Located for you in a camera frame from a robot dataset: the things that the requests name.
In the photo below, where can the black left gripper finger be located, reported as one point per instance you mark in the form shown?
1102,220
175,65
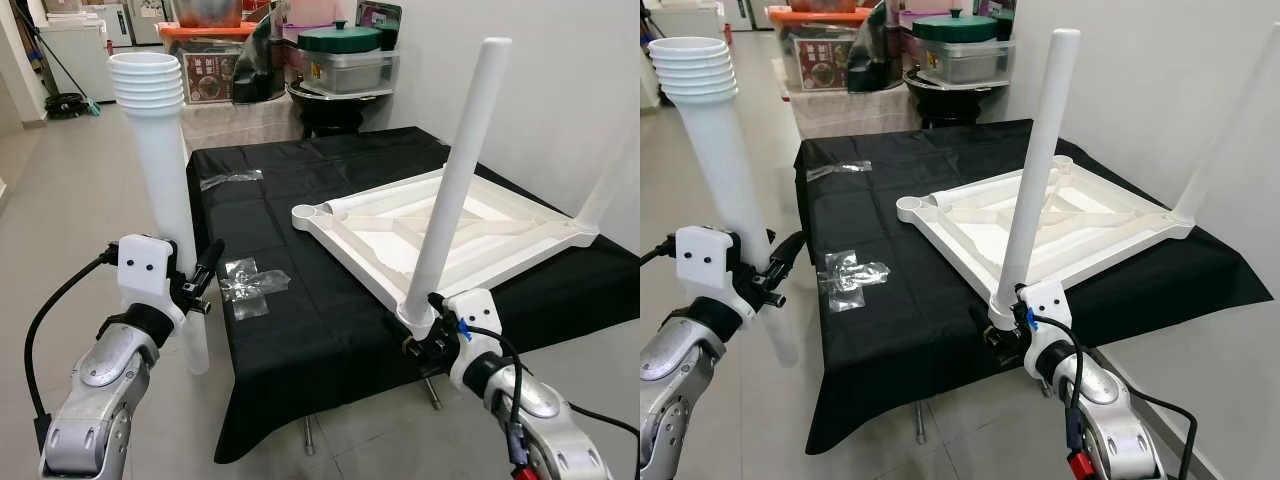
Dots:
210,260
790,255

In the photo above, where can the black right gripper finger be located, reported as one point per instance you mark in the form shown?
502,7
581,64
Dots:
1019,293
985,325
418,348
437,303

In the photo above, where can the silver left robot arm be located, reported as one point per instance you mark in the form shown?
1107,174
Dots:
680,370
105,370

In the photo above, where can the square clear tape patch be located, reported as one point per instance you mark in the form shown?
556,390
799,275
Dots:
850,280
250,285

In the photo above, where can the white plastic table top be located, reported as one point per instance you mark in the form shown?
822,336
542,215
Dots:
500,240
1100,235

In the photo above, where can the black table cloth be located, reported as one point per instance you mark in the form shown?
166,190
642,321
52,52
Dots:
900,380
300,380

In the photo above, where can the bench with white lace cloth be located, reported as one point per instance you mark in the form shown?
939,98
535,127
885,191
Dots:
240,125
850,112

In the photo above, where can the black round wok stand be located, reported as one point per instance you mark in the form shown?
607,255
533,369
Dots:
335,110
955,100

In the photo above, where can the black plastic bag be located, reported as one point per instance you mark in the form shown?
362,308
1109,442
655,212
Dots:
258,65
872,55

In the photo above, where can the black floor mop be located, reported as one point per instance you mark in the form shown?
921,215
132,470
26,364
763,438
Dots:
68,103

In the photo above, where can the clear plastic container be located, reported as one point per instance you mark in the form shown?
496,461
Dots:
350,72
965,62

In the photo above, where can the white cabinet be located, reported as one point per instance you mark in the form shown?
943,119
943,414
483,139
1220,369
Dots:
78,60
688,18

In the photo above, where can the steel pot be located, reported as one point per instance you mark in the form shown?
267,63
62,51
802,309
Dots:
208,12
825,5

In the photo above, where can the green pot with lid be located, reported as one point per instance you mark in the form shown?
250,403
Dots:
340,40
955,28

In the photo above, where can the white box with pink lid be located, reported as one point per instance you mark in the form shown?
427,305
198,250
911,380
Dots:
922,6
308,12

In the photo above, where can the dark framed picture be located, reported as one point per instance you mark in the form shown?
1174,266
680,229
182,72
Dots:
998,15
382,18

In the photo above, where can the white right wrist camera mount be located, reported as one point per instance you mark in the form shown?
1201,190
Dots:
1045,310
478,318

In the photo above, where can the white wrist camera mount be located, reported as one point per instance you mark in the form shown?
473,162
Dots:
1045,310
708,262
478,318
145,270

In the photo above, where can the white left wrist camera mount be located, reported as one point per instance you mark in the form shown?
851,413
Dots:
708,262
145,270

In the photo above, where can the metal folding table frame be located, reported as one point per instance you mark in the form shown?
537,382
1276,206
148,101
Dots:
919,422
309,435

